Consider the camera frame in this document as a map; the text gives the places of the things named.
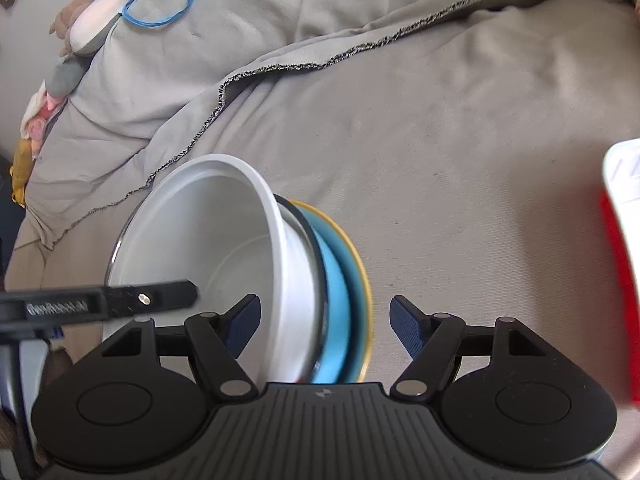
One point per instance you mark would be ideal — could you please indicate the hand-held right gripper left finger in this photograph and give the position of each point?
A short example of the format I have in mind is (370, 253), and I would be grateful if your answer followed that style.
(242, 325)

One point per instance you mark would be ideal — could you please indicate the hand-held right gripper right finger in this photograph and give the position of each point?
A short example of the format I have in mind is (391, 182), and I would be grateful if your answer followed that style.
(407, 325)

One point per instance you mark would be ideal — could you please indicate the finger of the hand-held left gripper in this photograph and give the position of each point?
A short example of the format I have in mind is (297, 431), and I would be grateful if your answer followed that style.
(150, 299)

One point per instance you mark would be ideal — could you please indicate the white bowl with yellow rim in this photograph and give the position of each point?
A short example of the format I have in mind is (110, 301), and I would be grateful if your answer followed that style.
(359, 280)

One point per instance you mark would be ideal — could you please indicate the blue bowl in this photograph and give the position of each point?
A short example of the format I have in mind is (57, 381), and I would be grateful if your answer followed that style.
(332, 300)

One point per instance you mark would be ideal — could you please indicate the white plastic tray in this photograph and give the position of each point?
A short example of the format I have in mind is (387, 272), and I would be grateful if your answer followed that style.
(625, 175)

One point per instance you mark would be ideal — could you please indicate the yellow plush toy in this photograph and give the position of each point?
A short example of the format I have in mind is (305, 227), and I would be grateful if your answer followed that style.
(21, 170)

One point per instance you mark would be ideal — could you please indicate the grey sofa cover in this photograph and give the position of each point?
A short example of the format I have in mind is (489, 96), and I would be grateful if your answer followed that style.
(400, 110)

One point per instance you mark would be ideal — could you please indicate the grey plush toy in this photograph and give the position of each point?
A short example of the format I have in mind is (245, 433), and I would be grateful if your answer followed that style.
(67, 75)

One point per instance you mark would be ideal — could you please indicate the white plush toy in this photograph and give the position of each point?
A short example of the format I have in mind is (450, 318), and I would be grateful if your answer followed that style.
(97, 15)

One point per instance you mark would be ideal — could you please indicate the brown bear plush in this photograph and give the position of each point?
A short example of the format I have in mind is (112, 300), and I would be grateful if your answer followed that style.
(67, 15)

